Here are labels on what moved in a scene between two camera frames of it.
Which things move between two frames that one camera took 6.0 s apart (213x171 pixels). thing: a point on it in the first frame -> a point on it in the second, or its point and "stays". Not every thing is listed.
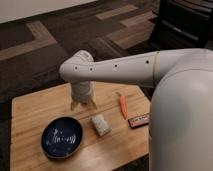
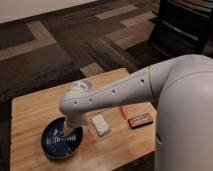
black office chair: [183, 24] stays
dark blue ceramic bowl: [62, 137] stays
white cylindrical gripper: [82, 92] -> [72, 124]
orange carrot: [123, 106] stays
